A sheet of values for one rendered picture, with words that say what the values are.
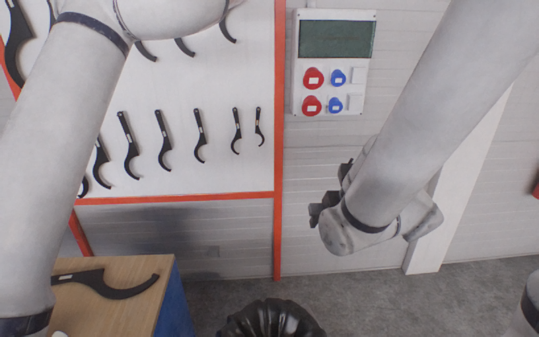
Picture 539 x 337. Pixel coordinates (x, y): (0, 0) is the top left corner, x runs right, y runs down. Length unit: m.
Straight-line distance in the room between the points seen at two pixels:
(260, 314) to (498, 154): 1.92
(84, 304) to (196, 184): 0.89
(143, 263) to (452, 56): 1.32
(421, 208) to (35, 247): 0.61
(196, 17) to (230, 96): 1.08
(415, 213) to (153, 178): 1.58
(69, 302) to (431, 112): 1.34
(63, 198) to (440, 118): 0.49
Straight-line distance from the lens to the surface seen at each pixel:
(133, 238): 2.28
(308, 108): 1.46
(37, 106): 0.49
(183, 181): 1.83
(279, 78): 1.55
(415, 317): 2.47
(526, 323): 0.50
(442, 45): 0.31
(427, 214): 0.58
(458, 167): 2.19
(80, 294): 1.40
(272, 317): 1.53
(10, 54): 1.91
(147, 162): 1.83
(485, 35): 0.30
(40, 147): 0.47
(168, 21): 0.51
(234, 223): 2.04
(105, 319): 1.27
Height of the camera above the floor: 1.89
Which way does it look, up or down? 29 degrees down
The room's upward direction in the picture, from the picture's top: straight up
